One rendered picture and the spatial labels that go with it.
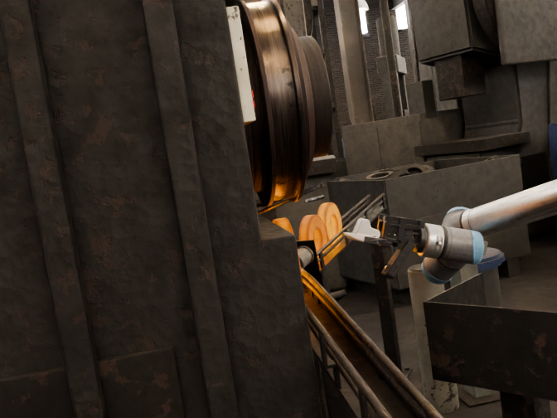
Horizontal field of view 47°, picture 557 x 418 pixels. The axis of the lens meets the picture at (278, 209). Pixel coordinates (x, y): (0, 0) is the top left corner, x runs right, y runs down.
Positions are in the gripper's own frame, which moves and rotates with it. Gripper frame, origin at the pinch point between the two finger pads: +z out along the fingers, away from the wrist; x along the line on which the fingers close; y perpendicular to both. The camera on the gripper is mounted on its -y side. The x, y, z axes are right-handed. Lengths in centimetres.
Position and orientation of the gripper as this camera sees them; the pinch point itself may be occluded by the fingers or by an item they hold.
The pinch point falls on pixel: (347, 236)
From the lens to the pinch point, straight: 169.9
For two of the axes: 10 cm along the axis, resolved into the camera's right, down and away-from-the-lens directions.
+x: 1.5, 0.6, -9.9
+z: -9.8, -1.5, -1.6
